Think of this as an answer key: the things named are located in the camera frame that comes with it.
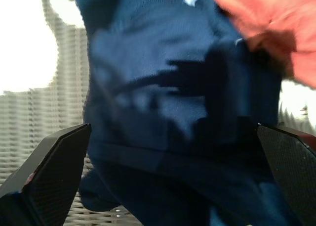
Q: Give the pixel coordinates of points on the pale woven basket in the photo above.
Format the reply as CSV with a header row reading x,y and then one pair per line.
x,y
49,112

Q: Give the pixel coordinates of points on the blue garment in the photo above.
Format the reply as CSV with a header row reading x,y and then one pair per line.
x,y
148,62

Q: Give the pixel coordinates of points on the red garment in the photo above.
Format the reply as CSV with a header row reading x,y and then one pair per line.
x,y
271,13

